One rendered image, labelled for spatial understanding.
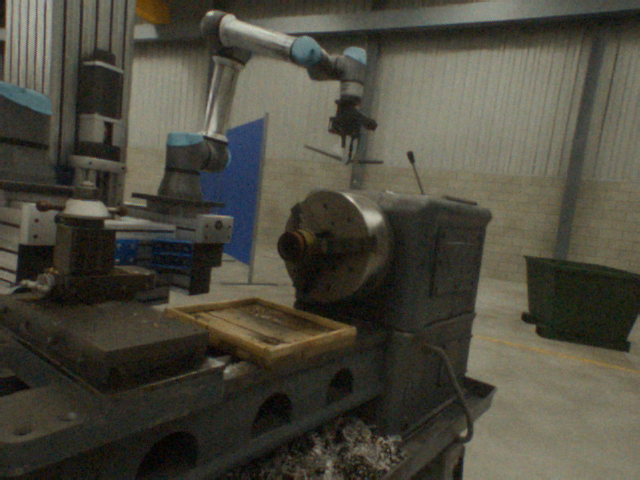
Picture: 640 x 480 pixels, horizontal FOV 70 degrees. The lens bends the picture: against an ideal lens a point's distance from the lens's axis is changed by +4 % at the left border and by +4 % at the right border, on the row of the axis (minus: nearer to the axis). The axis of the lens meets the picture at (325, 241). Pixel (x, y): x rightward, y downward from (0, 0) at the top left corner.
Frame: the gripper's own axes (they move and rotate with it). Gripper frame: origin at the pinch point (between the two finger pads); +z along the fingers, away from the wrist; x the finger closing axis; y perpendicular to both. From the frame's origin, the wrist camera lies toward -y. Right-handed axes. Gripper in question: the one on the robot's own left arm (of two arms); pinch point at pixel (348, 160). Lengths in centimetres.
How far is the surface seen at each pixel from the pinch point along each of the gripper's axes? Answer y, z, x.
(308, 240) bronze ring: -15.7, 24.9, 34.4
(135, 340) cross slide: -29, 38, 86
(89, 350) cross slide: -27, 39, 91
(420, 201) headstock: -31.0, 11.5, 6.3
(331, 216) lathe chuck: -13.8, 18.4, 23.6
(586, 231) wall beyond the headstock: 69, 5, -982
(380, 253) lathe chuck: -27.7, 26.6, 18.8
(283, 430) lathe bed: -28, 64, 50
